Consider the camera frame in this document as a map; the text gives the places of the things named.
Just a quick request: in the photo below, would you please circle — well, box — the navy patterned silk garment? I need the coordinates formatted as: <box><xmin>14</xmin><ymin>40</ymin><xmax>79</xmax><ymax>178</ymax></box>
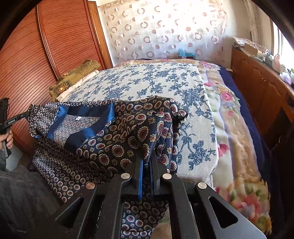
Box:
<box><xmin>27</xmin><ymin>96</ymin><xmax>187</xmax><ymax>238</ymax></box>

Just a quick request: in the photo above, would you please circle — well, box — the person's left hand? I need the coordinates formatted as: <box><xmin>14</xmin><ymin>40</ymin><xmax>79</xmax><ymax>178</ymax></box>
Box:
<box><xmin>0</xmin><ymin>128</ymin><xmax>13</xmax><ymax>150</ymax></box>

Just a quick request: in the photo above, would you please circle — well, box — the blue floral white bedspread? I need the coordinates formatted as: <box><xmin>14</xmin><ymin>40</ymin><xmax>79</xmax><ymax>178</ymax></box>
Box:
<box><xmin>57</xmin><ymin>61</ymin><xmax>219</xmax><ymax>185</ymax></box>

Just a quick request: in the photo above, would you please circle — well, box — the pink floral quilt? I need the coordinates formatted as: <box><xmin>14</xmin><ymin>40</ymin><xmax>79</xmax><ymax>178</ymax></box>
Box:
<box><xmin>121</xmin><ymin>59</ymin><xmax>272</xmax><ymax>234</ymax></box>

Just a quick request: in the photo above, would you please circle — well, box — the wooden slatted wardrobe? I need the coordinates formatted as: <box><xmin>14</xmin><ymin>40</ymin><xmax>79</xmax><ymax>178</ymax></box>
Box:
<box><xmin>0</xmin><ymin>0</ymin><xmax>113</xmax><ymax>154</ymax></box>

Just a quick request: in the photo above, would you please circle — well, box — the navy blue bed sheet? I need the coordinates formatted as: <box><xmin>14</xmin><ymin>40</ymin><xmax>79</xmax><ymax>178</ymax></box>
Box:
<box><xmin>218</xmin><ymin>65</ymin><xmax>271</xmax><ymax>181</ymax></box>

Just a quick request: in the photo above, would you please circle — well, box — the gold patterned pillow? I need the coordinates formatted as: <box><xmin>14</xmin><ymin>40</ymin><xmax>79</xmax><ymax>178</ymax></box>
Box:
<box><xmin>49</xmin><ymin>60</ymin><xmax>101</xmax><ymax>101</ymax></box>

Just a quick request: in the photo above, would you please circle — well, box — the long wooden sideboard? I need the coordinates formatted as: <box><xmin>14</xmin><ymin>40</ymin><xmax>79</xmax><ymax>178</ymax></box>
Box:
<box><xmin>231</xmin><ymin>47</ymin><xmax>293</xmax><ymax>149</ymax></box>

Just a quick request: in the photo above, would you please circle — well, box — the circle patterned sheer curtain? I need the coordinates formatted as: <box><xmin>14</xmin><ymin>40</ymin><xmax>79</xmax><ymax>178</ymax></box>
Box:
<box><xmin>98</xmin><ymin>1</ymin><xmax>227</xmax><ymax>64</ymax></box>

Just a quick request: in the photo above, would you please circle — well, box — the small teal toy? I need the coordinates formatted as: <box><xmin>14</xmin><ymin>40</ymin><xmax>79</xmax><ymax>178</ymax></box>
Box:
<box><xmin>177</xmin><ymin>48</ymin><xmax>196</xmax><ymax>60</ymax></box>

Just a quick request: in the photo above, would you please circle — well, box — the cardboard box on sideboard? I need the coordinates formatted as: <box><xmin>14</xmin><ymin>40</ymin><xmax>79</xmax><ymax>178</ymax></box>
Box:
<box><xmin>244</xmin><ymin>43</ymin><xmax>264</xmax><ymax>58</ymax></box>

